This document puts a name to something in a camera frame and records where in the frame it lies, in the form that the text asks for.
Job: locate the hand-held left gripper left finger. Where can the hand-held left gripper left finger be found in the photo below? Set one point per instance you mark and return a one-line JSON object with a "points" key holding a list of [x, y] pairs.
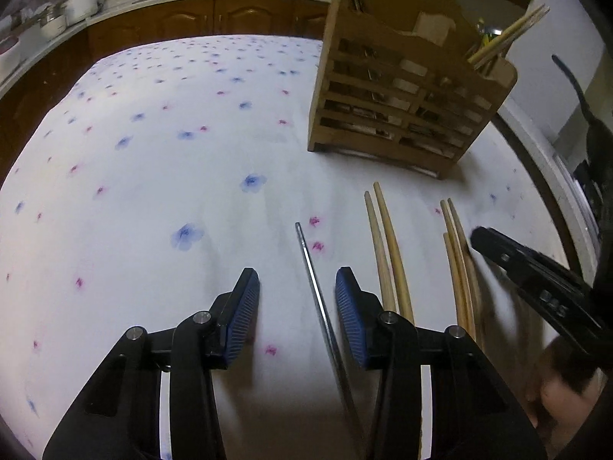
{"points": [[242, 316]]}

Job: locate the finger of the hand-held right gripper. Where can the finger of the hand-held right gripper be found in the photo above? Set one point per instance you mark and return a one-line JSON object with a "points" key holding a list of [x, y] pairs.
{"points": [[527, 273]]}

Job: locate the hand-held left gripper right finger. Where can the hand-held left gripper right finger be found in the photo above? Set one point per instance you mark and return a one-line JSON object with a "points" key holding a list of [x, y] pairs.
{"points": [[352, 316]]}

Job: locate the wooden chopstick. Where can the wooden chopstick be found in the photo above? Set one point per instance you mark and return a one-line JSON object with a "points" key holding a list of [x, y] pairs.
{"points": [[393, 249], [463, 235], [507, 33], [457, 287], [455, 235], [378, 249], [515, 37]]}

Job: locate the wooden utensil holder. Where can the wooden utensil holder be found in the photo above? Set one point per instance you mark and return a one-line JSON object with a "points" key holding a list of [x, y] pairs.
{"points": [[407, 105]]}

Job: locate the person's right hand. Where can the person's right hand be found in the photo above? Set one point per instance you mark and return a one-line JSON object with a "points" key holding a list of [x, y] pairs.
{"points": [[562, 393]]}

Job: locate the gas stove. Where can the gas stove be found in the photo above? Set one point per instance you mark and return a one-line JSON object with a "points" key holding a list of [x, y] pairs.
{"points": [[591, 211]]}

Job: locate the white floral tablecloth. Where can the white floral tablecloth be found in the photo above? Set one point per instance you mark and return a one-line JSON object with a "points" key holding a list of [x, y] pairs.
{"points": [[167, 177]]}

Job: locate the black wok with lid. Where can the black wok with lid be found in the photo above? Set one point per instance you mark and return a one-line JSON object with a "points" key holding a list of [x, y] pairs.
{"points": [[594, 129]]}

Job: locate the small white pot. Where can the small white pot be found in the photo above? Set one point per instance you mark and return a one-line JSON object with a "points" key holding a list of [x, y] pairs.
{"points": [[52, 23]]}

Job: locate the silver rice cooker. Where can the silver rice cooker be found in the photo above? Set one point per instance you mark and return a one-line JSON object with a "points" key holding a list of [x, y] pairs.
{"points": [[81, 0]]}

